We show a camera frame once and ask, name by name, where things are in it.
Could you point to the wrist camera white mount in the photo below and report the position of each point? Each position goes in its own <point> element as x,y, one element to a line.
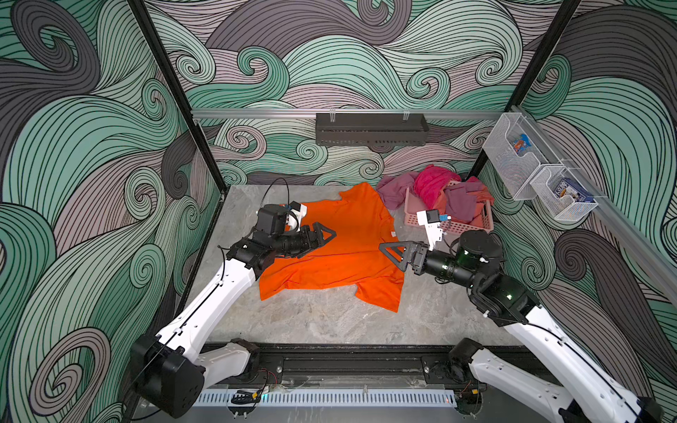
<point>432,221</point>
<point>295,214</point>

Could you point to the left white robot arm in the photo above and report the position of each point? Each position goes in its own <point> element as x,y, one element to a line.
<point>169,368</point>

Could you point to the aluminium back wall rail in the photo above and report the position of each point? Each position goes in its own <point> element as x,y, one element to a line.
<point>290,114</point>

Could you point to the mauve purple t-shirt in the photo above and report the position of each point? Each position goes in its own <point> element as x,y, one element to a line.
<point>392,189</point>
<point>464,201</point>

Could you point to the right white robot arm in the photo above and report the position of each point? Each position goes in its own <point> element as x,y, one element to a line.
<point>582,392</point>

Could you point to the aluminium wall rail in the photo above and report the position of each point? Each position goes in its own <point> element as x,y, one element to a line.
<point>646,255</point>
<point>290,114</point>

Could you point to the orange t-shirt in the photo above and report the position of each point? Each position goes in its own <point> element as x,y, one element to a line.
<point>362,223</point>

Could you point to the red blue small item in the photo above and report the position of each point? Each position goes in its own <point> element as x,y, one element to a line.
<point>522,145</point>

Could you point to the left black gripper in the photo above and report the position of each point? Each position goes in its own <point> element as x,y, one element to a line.
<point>306,247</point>

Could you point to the pink perforated plastic basket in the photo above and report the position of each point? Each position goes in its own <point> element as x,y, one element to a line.
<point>414,205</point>

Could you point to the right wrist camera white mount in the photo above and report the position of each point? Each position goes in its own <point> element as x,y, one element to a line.
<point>432,221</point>

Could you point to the black corner frame post right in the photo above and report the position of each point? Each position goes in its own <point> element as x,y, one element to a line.
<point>543,24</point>

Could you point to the magenta pink t-shirt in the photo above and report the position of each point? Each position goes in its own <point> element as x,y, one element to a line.
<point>430,182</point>

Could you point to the black corner frame post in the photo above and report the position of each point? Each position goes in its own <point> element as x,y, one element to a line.
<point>148,29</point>
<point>543,24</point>

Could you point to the aluminium right wall rail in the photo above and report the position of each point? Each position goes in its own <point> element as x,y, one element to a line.
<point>646,255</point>

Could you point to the black corner frame post left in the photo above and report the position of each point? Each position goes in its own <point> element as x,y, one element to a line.
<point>148,29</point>

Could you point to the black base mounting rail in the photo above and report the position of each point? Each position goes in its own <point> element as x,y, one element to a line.
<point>292,365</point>

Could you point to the clear plastic bin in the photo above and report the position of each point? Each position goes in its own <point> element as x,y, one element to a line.
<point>515,172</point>
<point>566,199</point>

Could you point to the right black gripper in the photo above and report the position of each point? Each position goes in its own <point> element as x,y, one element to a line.
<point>417,251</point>

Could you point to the clear plastic bin lower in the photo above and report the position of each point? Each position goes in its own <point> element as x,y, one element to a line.
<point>566,199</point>

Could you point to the black perforated wall tray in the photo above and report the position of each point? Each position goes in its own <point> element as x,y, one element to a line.
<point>377,131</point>

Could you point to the clear plastic bin upper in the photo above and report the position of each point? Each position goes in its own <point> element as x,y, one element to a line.
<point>515,172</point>

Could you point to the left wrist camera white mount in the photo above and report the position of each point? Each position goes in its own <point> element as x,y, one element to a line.
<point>295,214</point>

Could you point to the blue white small box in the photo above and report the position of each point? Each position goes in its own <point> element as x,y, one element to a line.
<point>569,187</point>

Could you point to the coral salmon t-shirt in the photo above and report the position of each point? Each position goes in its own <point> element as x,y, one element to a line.
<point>441,206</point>

